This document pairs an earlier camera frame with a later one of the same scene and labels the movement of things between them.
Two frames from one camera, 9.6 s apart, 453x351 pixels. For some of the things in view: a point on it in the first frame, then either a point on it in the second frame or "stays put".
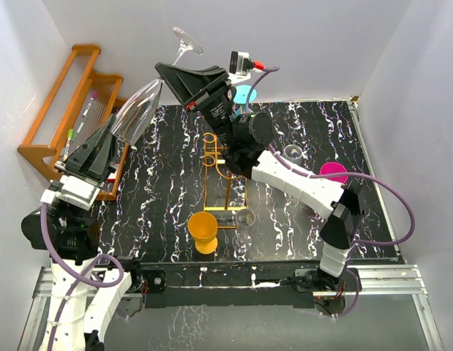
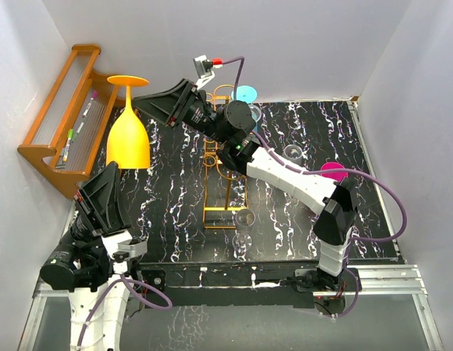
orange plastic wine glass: [203, 227] -> [128, 143]
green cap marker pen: [69, 137] stays put
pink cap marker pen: [94, 96] stays put
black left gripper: [92, 159] -> [101, 202]
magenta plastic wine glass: [334, 167] stays put
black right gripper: [204, 88] -> [170, 107]
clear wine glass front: [244, 219] stays put
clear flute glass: [136, 108] -> [255, 112]
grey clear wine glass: [294, 153] stays put
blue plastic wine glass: [241, 95] stays put
